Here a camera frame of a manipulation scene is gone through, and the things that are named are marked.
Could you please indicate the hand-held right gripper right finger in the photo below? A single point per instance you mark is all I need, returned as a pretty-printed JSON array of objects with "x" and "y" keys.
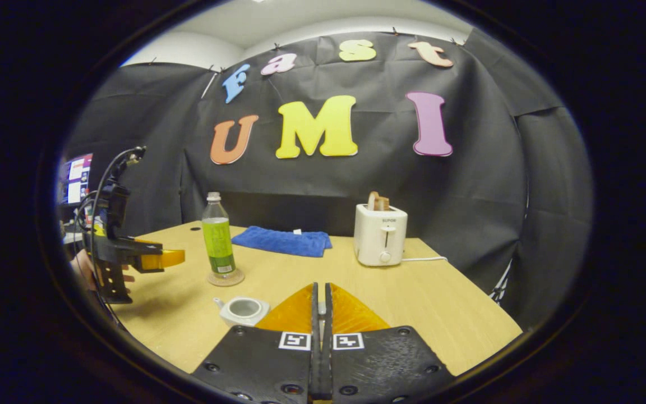
[{"x": 384, "y": 365}]

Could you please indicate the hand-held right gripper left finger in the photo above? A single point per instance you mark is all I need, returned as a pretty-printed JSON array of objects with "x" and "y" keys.
[{"x": 255, "y": 365}]

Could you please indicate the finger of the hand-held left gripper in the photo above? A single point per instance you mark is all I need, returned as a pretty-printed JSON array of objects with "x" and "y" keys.
[
  {"x": 146, "y": 246},
  {"x": 152, "y": 264}
]

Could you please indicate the white ceramic teacup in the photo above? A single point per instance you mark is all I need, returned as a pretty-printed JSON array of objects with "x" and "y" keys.
[{"x": 243, "y": 314}]

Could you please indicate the green label water bottle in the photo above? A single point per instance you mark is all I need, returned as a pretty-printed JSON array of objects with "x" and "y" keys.
[{"x": 218, "y": 241}]

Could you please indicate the round wooden coaster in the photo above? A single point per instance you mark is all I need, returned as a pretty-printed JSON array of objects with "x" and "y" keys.
[{"x": 239, "y": 279}]

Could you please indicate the computer monitor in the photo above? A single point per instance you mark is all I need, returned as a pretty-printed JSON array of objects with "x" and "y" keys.
[{"x": 78, "y": 177}]

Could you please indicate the blue towel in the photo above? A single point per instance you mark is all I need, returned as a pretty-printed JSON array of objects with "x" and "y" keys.
[{"x": 284, "y": 241}]

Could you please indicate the white toaster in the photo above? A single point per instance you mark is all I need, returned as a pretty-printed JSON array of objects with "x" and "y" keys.
[{"x": 379, "y": 235}]

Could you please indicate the brown toast slice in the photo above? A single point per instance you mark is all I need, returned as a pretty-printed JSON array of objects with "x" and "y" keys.
[
  {"x": 374, "y": 201},
  {"x": 384, "y": 203}
]

